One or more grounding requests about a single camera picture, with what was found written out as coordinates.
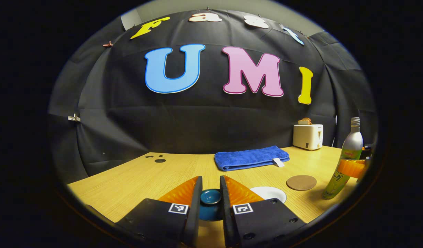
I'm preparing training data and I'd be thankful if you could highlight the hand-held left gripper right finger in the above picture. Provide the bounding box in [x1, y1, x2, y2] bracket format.
[220, 175, 307, 248]

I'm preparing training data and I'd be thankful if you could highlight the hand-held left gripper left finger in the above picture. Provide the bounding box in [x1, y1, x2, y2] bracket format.
[116, 176, 203, 247]

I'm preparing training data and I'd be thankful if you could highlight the teal teacup lid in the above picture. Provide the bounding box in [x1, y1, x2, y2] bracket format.
[199, 189, 223, 221]

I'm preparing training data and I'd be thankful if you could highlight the silver green water bottle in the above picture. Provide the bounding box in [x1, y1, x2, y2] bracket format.
[322, 117, 364, 200]

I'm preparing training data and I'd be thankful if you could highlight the teal white teacup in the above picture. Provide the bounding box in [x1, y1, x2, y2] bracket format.
[250, 186, 287, 204]

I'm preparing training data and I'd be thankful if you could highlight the round brown coaster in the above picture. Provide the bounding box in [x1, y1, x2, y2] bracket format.
[287, 175, 317, 191]

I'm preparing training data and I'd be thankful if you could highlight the white toaster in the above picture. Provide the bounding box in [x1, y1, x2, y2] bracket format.
[293, 124, 324, 151]

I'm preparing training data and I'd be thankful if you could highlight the blue folded towel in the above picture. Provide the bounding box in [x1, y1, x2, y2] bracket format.
[214, 145, 290, 172]

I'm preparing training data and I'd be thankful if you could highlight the black backdrop cloth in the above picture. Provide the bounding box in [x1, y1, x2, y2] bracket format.
[48, 10, 377, 185]

